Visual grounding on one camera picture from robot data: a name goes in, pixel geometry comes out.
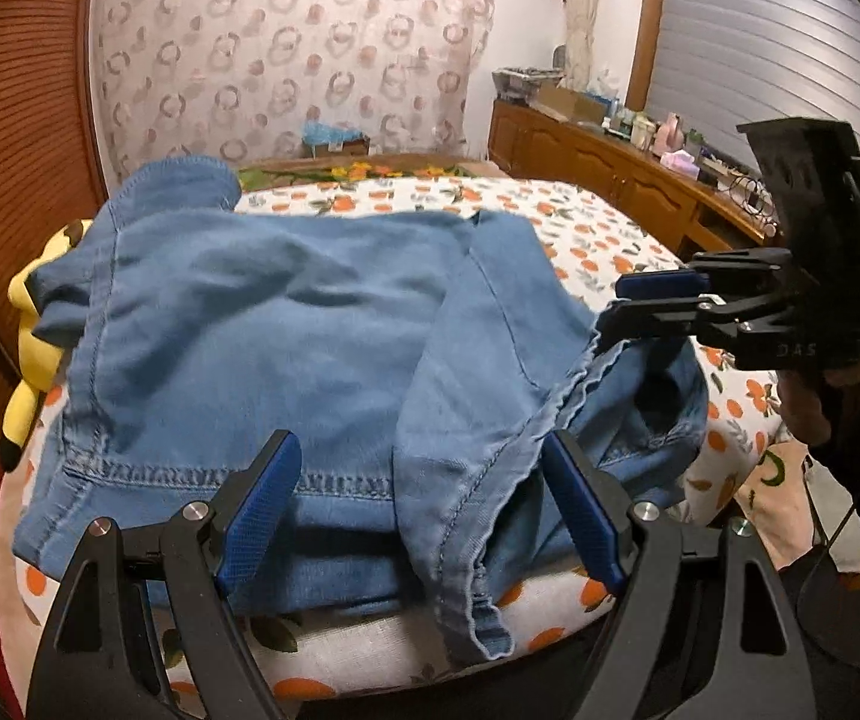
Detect blue denim jeans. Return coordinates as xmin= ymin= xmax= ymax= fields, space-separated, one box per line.
xmin=11 ymin=208 xmax=712 ymax=665

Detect right hand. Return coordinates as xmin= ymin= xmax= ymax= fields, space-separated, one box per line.
xmin=778 ymin=361 xmax=860 ymax=447

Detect wooden sideboard cabinet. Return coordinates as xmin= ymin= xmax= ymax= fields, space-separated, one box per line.
xmin=489 ymin=101 xmax=766 ymax=259

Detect pink bottle on sideboard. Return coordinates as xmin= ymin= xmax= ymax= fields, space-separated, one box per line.
xmin=651 ymin=112 xmax=685 ymax=158

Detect orange print bed sheet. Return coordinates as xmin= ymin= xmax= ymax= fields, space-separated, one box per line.
xmin=0 ymin=179 xmax=784 ymax=706

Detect cardboard box on sideboard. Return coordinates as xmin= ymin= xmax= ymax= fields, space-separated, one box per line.
xmin=531 ymin=83 xmax=607 ymax=124

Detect wicker basket on sideboard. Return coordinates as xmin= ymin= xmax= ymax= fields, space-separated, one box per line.
xmin=492 ymin=67 xmax=563 ymax=104

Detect grey roller window blind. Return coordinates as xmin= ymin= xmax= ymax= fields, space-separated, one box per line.
xmin=646 ymin=0 xmax=860 ymax=167

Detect yellow plush toy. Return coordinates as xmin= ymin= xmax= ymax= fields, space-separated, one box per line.
xmin=0 ymin=220 xmax=91 ymax=473

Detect cream tied window curtain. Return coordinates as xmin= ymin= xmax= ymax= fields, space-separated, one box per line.
xmin=563 ymin=0 xmax=599 ymax=91

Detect cardboard box with blue bag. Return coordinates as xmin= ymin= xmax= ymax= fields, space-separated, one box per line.
xmin=301 ymin=121 xmax=370 ymax=158

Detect floral yellow red blanket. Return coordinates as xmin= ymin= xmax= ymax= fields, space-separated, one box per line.
xmin=238 ymin=153 xmax=506 ymax=192

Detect folded blue jeans stack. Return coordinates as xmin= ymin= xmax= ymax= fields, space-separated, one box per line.
xmin=101 ymin=156 xmax=241 ymax=229

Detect pink circle pattern curtain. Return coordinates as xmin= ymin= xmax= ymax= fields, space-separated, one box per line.
xmin=91 ymin=0 xmax=493 ymax=181

